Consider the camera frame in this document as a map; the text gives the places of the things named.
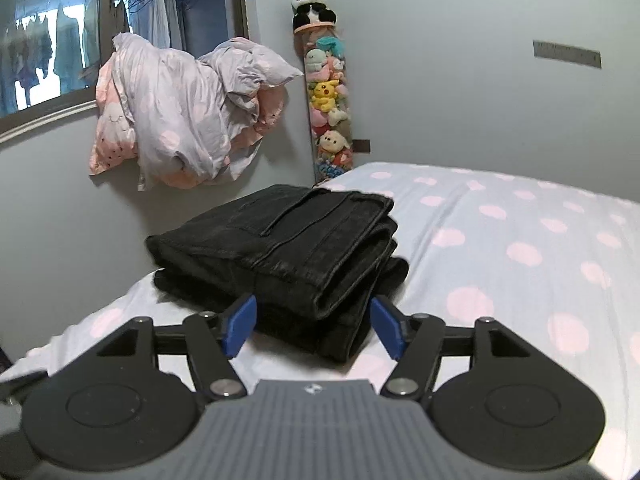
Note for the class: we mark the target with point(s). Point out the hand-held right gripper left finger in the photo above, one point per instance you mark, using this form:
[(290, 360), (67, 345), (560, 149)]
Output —
[(240, 327)]

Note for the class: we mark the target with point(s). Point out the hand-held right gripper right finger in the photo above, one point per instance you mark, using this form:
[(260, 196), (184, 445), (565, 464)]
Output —
[(389, 327)]

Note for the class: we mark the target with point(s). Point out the black jeans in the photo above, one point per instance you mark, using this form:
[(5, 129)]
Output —
[(280, 250)]

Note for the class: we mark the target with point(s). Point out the clear tube of plush toys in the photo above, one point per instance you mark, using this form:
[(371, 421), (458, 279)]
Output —
[(325, 110)]

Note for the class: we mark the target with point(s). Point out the grey polka dot duvet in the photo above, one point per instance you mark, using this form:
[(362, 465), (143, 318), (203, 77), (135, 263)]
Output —
[(175, 110)]

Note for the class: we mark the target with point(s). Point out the pink pillow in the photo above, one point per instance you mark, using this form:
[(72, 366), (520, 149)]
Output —
[(112, 135)]

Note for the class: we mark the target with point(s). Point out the hanging laundry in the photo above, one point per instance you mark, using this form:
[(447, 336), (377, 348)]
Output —
[(155, 15)]

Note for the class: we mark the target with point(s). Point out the panda plush toy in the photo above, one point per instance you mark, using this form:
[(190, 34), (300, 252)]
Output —
[(310, 0)]

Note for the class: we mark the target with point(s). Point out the window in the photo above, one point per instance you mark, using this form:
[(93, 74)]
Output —
[(50, 35)]

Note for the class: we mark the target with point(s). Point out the wall outlet strip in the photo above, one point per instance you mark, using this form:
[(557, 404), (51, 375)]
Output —
[(565, 54)]

